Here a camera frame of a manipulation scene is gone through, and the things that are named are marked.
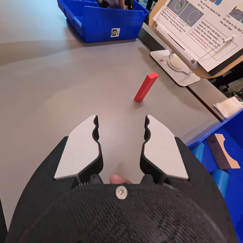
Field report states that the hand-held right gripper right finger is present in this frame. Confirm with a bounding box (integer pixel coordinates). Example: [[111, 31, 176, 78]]
[[139, 115, 189, 184]]

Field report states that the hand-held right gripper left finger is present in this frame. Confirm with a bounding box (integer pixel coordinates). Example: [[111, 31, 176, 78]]
[[54, 114, 104, 182]]

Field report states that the blue cylinder block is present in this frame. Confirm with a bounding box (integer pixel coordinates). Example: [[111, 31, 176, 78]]
[[211, 169, 229, 199], [190, 142, 205, 164]]

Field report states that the blue bin with printed tag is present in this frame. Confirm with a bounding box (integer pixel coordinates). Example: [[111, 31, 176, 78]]
[[57, 0, 149, 43]]

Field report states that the wooden arch block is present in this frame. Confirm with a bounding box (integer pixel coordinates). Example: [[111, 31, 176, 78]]
[[206, 133, 241, 170]]

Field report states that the red plank block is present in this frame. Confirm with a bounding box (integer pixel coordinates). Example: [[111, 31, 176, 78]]
[[134, 72, 159, 102]]

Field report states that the plain blue plastic bin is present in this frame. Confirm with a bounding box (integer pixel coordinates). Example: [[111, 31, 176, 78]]
[[186, 108, 243, 243]]

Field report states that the person's right hand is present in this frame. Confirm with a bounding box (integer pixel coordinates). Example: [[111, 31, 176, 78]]
[[109, 174, 133, 184]]

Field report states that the clear plastic packet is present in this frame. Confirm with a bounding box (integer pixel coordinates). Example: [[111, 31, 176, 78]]
[[214, 95, 243, 118]]

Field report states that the black backing board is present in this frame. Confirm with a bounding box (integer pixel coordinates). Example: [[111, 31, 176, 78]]
[[208, 54, 243, 77]]

